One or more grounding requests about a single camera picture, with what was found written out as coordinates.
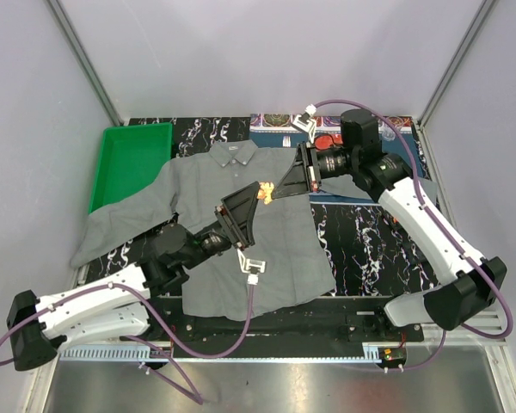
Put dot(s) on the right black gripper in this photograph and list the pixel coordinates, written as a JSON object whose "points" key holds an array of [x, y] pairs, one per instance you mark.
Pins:
{"points": [[303, 176]]}

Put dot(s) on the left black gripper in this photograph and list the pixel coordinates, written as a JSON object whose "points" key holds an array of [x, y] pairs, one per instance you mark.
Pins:
{"points": [[241, 205]]}

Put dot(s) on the grey button shirt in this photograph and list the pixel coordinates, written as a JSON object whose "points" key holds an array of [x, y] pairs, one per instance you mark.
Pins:
{"points": [[188, 189]]}

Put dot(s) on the orange flower brooch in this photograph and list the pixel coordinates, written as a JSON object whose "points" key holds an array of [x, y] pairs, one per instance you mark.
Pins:
{"points": [[265, 192]]}

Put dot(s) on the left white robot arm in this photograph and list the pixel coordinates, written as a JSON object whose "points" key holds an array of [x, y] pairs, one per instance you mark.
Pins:
{"points": [[119, 304]]}

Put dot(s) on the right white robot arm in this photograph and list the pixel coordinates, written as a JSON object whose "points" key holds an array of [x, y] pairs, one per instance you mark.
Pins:
{"points": [[468, 280]]}

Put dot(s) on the silver fork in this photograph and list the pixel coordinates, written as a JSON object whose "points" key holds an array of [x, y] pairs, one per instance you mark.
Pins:
{"points": [[287, 142]]}

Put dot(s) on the red and teal plate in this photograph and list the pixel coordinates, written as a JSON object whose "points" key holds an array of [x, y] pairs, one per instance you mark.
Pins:
{"points": [[325, 141]]}

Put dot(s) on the blue patterned placemat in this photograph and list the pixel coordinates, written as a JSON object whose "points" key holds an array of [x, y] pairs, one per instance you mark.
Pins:
{"points": [[361, 168]]}

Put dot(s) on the clear drinking glass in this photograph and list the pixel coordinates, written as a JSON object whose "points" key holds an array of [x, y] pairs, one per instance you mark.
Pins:
{"points": [[387, 133]]}

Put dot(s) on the green plastic bin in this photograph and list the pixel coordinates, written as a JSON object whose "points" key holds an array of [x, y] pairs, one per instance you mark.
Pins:
{"points": [[130, 158]]}

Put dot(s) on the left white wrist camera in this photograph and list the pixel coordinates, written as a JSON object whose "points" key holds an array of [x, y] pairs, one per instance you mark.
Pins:
{"points": [[251, 267]]}

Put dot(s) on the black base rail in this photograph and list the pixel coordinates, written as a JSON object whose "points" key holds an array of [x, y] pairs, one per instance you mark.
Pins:
{"points": [[351, 318]]}

